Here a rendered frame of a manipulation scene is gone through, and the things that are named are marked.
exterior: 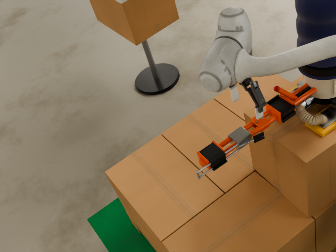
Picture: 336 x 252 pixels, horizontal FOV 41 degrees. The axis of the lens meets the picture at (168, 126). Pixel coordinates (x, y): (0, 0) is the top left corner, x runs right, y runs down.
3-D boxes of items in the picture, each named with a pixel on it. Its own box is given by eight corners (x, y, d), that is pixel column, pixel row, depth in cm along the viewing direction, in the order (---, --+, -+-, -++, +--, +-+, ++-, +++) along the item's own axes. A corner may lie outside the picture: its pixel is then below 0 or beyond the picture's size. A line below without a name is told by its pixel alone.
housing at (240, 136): (242, 133, 180) (240, 125, 177) (253, 141, 176) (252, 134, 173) (228, 142, 179) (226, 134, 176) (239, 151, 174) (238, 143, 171)
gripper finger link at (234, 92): (231, 89, 166) (230, 88, 167) (233, 103, 171) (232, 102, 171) (237, 85, 167) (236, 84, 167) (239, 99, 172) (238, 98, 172)
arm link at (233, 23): (228, 40, 154) (214, 64, 146) (220, 0, 143) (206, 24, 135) (258, 41, 149) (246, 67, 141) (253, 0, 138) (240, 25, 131)
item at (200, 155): (215, 148, 178) (213, 140, 174) (227, 158, 173) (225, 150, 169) (199, 160, 175) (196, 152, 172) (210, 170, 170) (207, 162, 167)
